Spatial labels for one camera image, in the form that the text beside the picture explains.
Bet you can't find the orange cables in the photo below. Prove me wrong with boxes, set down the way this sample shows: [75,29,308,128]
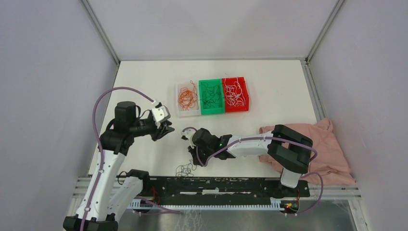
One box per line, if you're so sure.
[177,80,198,111]

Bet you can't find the cable pile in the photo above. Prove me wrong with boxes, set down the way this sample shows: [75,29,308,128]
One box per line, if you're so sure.
[175,161,198,179]

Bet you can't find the black cables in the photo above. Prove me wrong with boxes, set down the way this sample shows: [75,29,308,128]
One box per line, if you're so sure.
[201,81,224,109]

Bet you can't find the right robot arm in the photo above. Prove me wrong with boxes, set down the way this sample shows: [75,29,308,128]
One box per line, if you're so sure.
[181,125,318,196]

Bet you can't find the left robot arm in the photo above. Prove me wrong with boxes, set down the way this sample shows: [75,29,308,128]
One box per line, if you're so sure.
[63,101,174,231]

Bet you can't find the clear plastic bin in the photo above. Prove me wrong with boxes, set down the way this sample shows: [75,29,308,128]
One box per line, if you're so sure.
[176,80,201,117]

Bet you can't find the green plastic bin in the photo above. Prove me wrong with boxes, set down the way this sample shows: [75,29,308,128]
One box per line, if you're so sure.
[199,79,225,115]

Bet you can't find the red plastic bin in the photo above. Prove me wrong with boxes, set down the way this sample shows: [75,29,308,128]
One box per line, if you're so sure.
[221,77,250,113]

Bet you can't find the pink cloth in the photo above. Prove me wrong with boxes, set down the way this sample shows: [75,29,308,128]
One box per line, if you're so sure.
[258,118,356,186]

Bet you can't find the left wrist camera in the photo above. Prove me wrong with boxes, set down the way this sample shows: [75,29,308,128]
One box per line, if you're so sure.
[151,102,171,128]

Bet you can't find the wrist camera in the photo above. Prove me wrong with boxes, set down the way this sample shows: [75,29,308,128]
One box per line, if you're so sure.
[181,127,197,148]
[151,102,171,128]

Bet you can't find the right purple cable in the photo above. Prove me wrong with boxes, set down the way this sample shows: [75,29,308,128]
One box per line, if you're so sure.
[181,127,325,218]

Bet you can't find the purple cable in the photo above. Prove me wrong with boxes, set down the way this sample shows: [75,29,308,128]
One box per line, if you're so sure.
[79,87,182,231]
[181,127,325,218]

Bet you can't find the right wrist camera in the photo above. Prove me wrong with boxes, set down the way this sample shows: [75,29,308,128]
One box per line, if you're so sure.
[181,127,197,148]

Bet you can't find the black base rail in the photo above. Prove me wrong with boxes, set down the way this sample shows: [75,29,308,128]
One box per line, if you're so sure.
[137,176,310,206]

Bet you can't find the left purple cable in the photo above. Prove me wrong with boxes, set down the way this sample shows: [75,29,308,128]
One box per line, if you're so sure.
[79,87,182,231]

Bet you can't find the blue cable duct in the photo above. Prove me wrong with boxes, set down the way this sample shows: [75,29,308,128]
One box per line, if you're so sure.
[127,199,298,212]

